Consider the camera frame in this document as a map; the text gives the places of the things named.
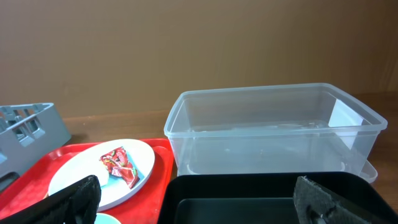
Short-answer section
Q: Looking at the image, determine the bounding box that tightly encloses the grey dishwasher rack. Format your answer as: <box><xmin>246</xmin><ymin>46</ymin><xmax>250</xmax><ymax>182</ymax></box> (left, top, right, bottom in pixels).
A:
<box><xmin>1</xmin><ymin>103</ymin><xmax>71</xmax><ymax>190</ymax></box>

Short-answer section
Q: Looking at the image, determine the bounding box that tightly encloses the red plastic tray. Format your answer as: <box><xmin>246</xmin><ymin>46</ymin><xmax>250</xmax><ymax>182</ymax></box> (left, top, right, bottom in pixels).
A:
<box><xmin>1</xmin><ymin>139</ymin><xmax>174</xmax><ymax>223</ymax></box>

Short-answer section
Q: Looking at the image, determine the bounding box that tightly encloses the light blue plate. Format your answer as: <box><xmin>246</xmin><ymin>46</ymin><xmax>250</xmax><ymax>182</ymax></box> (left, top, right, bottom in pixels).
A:
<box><xmin>48</xmin><ymin>139</ymin><xmax>155</xmax><ymax>212</ymax></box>

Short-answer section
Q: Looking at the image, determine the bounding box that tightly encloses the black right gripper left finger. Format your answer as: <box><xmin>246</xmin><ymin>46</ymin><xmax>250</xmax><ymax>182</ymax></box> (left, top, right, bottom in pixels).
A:
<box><xmin>1</xmin><ymin>175</ymin><xmax>101</xmax><ymax>224</ymax></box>

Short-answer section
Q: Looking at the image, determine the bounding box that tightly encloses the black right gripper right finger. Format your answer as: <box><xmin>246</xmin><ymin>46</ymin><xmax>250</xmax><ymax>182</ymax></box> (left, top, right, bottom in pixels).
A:
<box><xmin>293</xmin><ymin>176</ymin><xmax>392</xmax><ymax>224</ymax></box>

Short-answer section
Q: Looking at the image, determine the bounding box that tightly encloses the light blue bowl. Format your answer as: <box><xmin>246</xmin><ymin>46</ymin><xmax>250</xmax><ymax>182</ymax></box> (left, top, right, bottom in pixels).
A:
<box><xmin>94</xmin><ymin>213</ymin><xmax>121</xmax><ymax>224</ymax></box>

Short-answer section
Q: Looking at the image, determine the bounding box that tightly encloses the red snack wrapper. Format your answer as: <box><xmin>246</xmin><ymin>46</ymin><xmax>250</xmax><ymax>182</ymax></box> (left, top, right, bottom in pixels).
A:
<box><xmin>99</xmin><ymin>147</ymin><xmax>140</xmax><ymax>189</ymax></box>

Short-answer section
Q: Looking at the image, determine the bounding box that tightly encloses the black plastic bin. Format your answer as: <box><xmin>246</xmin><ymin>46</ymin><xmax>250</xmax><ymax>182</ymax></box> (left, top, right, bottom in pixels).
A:
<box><xmin>158</xmin><ymin>172</ymin><xmax>397</xmax><ymax>223</ymax></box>

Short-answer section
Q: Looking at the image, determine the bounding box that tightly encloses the clear plastic bin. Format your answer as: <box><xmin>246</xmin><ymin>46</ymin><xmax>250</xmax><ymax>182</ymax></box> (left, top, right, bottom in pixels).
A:
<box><xmin>164</xmin><ymin>83</ymin><xmax>387</xmax><ymax>182</ymax></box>

